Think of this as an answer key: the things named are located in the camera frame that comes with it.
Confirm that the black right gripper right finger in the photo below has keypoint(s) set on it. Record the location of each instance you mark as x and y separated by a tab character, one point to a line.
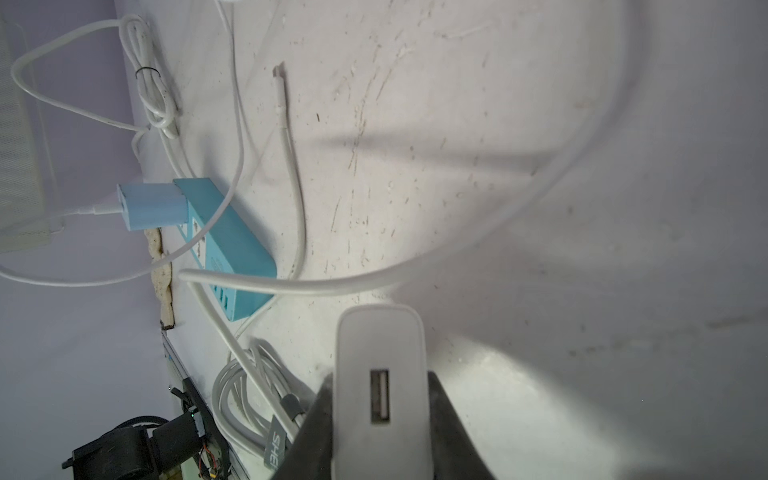
454	454

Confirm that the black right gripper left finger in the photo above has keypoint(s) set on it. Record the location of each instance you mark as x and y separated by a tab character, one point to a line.
311	453

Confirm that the white laptop charger brick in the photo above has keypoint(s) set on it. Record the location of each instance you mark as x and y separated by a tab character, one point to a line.
381	413

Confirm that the teal power strip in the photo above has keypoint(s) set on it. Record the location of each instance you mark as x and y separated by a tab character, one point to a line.
229	247

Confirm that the blue usb wall charger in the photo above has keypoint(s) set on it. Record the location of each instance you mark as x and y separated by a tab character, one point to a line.
152	205

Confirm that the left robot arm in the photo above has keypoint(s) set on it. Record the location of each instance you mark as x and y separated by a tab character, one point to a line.
149	447

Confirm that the beige work glove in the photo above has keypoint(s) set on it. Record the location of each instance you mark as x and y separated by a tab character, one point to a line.
161	278

